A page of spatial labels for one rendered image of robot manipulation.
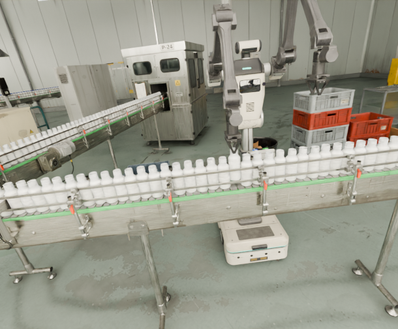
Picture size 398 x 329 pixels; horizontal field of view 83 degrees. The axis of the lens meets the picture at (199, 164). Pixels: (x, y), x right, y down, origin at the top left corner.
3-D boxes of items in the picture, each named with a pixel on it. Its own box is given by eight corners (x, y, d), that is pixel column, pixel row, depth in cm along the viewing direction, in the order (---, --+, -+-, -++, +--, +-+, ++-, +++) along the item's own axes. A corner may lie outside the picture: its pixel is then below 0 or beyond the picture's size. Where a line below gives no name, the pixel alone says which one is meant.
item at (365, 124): (350, 138, 313) (353, 123, 304) (331, 130, 350) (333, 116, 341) (391, 132, 317) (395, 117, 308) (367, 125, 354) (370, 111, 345)
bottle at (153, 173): (153, 199, 112) (147, 170, 106) (151, 194, 118) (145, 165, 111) (164, 196, 114) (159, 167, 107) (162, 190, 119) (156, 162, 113)
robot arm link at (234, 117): (241, 94, 102) (222, 95, 102) (247, 96, 91) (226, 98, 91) (241, 120, 107) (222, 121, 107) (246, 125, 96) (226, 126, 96)
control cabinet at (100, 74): (109, 123, 794) (94, 64, 716) (122, 122, 781) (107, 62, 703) (95, 129, 722) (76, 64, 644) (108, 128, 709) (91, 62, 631)
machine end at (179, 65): (166, 127, 655) (154, 51, 573) (210, 126, 621) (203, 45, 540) (141, 146, 515) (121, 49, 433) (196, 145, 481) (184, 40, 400)
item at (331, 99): (310, 113, 281) (312, 95, 272) (291, 108, 318) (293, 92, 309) (353, 107, 290) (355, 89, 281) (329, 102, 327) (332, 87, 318)
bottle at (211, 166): (217, 183, 120) (214, 155, 114) (220, 188, 115) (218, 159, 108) (206, 186, 120) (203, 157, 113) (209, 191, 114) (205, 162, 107)
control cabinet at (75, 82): (93, 130, 715) (74, 64, 637) (107, 130, 702) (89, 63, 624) (75, 138, 643) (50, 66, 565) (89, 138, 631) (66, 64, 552)
